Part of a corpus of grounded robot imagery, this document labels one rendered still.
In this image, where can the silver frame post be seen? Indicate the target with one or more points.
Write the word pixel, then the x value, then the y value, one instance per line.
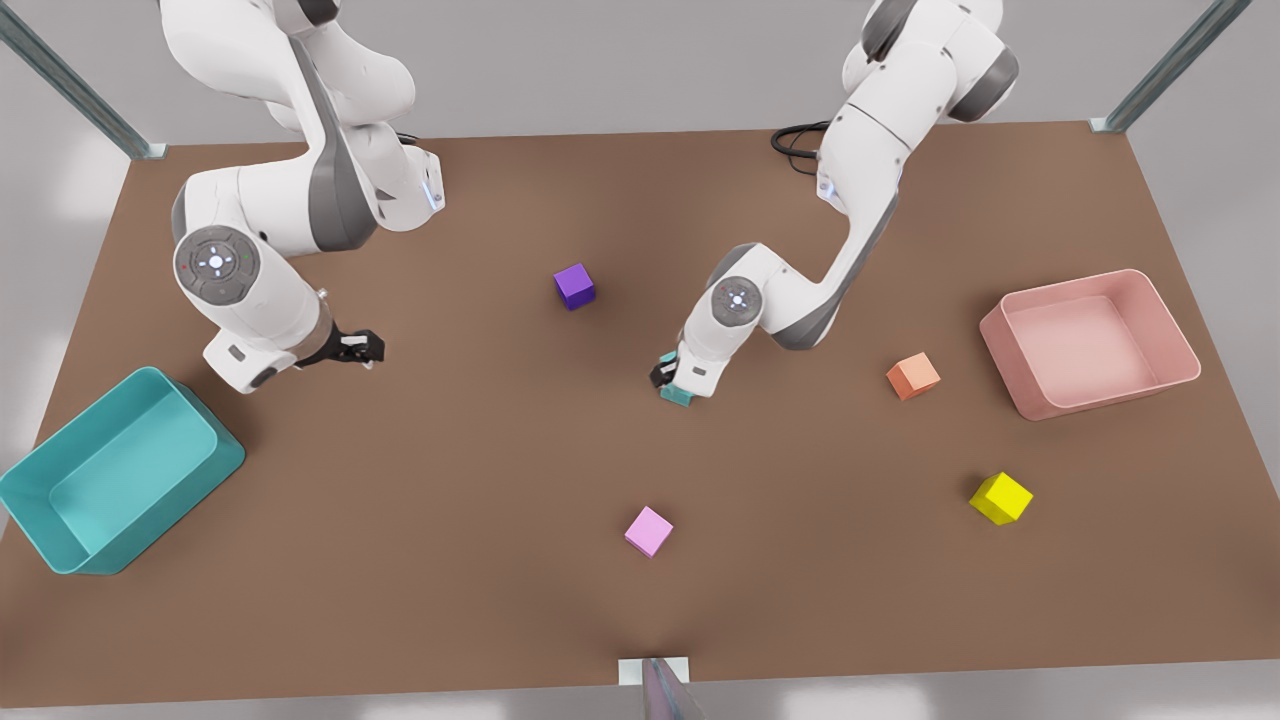
pixel 660 688
pixel 1170 65
pixel 70 85

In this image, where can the pink cube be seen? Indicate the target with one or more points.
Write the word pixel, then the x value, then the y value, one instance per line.
pixel 649 531

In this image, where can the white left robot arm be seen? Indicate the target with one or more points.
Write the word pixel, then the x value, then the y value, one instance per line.
pixel 860 160

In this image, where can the teal bin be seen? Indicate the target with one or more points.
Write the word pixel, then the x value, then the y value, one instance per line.
pixel 110 470

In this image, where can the orange cube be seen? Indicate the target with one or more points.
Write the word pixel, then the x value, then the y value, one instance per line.
pixel 913 376

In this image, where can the teal cube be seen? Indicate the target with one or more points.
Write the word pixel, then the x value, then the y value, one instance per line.
pixel 678 396

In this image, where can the yellow cube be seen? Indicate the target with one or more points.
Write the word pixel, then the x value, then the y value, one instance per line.
pixel 1001 498

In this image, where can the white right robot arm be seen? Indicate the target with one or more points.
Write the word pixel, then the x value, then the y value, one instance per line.
pixel 260 200

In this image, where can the pink bin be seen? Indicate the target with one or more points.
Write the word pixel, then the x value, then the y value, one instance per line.
pixel 1090 345

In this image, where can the purple cube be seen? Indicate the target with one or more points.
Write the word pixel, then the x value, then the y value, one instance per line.
pixel 575 286

